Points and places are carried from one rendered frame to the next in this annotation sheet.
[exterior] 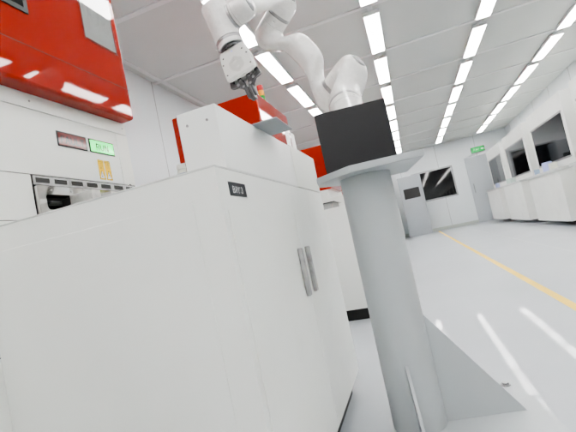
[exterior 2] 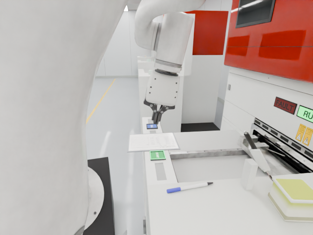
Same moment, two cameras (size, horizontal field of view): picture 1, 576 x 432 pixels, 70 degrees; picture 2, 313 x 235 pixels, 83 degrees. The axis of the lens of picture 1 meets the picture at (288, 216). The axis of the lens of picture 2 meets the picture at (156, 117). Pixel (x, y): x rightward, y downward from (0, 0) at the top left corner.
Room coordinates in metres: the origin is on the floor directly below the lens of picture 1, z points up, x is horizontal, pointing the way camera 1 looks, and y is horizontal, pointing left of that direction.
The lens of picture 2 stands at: (1.75, -0.18, 1.34)
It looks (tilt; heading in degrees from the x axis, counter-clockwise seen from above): 22 degrees down; 158
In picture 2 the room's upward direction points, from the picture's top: straight up
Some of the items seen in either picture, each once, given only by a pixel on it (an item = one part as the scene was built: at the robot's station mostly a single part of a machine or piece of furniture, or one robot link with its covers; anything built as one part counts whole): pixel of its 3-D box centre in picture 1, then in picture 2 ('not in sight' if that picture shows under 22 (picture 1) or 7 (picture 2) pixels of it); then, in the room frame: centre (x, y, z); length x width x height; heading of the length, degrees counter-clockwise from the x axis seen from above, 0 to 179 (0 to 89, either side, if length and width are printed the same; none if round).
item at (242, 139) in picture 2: (85, 197); (248, 139); (1.18, 0.57, 0.89); 0.08 x 0.03 x 0.03; 74
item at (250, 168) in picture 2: not in sight; (255, 166); (1.48, 0.22, 1.03); 0.06 x 0.04 x 0.13; 74
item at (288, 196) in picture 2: not in sight; (293, 199); (1.58, 0.24, 1.00); 0.07 x 0.07 x 0.07; 65
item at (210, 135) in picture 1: (249, 159); (154, 153); (1.11, 0.07, 0.89); 0.55 x 0.09 x 0.14; 164
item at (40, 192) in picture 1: (96, 204); (280, 151); (1.33, 0.60, 0.89); 0.44 x 0.02 x 0.10; 164
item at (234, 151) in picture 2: not in sight; (212, 153); (1.15, 0.38, 0.84); 0.50 x 0.02 x 0.03; 74
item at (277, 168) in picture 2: not in sight; (268, 162); (1.33, 0.52, 0.87); 0.36 x 0.08 x 0.03; 164
